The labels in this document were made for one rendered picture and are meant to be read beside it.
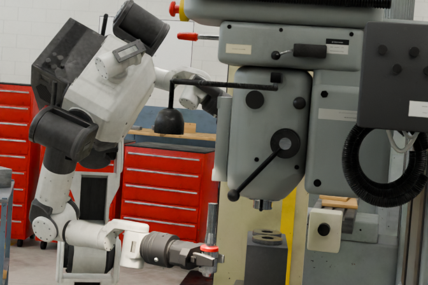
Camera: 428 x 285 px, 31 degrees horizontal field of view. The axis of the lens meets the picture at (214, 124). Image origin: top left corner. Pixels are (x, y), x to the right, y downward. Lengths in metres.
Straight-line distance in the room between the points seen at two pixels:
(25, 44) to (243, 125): 10.04
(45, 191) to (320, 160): 0.79
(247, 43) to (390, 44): 0.39
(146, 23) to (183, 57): 8.83
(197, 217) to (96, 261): 4.07
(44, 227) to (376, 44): 1.10
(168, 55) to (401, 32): 9.68
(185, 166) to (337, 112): 4.77
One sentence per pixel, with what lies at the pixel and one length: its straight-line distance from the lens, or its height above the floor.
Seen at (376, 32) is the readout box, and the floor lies 1.70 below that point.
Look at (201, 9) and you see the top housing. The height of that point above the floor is 1.75.
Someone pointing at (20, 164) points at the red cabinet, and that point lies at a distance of 7.05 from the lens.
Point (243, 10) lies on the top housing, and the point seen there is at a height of 1.75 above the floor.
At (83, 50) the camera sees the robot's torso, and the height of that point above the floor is 1.65.
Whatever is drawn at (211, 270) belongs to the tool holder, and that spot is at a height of 1.11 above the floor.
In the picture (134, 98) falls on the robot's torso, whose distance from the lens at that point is 2.17.
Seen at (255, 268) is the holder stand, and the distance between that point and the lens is 2.28.
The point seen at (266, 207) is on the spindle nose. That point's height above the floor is 1.29.
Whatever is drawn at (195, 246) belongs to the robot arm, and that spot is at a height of 1.16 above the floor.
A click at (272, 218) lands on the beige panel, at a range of 3.69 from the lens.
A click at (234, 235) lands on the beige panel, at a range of 3.72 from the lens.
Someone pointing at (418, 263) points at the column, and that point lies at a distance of 1.82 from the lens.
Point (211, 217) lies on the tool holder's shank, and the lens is 2.00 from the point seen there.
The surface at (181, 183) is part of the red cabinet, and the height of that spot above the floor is 0.73.
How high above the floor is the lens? 1.58
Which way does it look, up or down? 3 degrees down
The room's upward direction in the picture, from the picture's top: 4 degrees clockwise
